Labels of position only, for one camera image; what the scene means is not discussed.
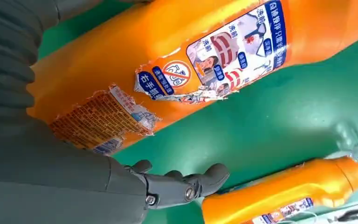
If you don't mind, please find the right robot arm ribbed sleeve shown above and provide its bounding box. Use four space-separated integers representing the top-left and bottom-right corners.
0 0 60 126

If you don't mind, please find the green table mat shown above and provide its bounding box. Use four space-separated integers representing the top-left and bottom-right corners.
38 0 358 224

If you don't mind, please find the orange plastic bottle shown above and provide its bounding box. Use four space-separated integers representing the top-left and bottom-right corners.
201 155 358 224

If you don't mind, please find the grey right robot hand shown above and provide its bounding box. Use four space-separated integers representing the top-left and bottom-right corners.
0 0 230 224

